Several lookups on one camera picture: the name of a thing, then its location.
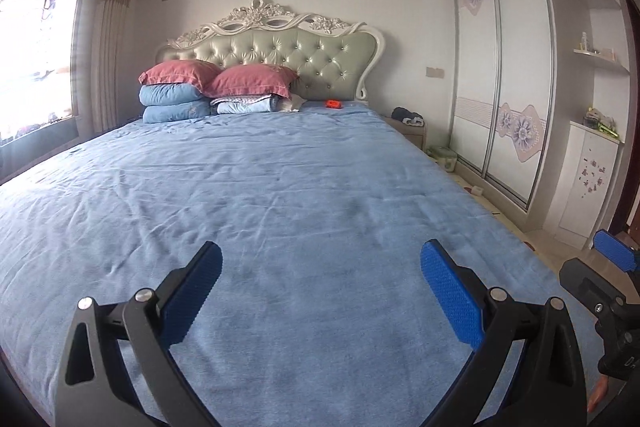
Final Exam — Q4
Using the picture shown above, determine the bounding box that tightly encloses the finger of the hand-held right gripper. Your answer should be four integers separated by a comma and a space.
592, 229, 640, 273
559, 258, 628, 323

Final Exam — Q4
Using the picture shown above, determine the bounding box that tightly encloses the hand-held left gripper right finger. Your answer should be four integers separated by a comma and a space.
419, 238, 587, 427

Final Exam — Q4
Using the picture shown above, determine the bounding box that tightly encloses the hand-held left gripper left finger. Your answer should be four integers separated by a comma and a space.
54, 241, 223, 427

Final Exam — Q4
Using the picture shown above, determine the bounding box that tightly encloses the person's right hand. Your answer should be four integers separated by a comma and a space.
586, 377, 609, 413

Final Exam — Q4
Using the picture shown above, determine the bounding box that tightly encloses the white cabinet with stickers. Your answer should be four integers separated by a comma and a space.
542, 121, 623, 250

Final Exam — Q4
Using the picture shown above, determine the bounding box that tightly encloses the pile of toys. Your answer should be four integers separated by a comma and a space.
584, 107, 621, 138

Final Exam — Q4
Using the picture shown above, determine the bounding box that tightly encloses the green storage box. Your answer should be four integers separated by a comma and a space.
429, 147, 458, 172

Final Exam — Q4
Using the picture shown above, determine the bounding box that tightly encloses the bed with blue sheet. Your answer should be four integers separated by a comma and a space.
0, 99, 566, 427

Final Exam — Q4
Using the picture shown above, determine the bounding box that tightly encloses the grey nightstand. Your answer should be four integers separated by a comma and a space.
384, 116, 427, 151

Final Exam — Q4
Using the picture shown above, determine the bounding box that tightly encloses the folded blue quilt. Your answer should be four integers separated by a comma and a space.
139, 83, 206, 108
142, 101, 217, 124

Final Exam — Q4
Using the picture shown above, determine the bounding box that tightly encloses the dark clothes pile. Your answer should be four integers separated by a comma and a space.
391, 107, 426, 128

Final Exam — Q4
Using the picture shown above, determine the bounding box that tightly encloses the folded light patterned blanket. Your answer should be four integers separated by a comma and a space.
210, 94, 283, 115

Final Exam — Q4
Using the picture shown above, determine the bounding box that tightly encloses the pink pillow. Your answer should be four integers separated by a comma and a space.
139, 59, 223, 94
202, 64, 299, 99

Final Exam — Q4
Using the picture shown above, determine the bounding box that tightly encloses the white sliding door wardrobe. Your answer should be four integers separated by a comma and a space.
450, 0, 556, 210

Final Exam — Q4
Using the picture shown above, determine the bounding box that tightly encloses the tufted green headboard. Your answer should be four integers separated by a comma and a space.
155, 0, 386, 102

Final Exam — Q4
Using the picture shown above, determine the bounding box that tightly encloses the beige curtain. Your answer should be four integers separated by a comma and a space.
92, 0, 140, 135

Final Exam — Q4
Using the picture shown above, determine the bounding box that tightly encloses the window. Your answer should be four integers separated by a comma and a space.
0, 0, 96, 148

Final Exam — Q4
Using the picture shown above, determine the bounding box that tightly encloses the dark brown door frame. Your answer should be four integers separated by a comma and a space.
612, 0, 640, 233

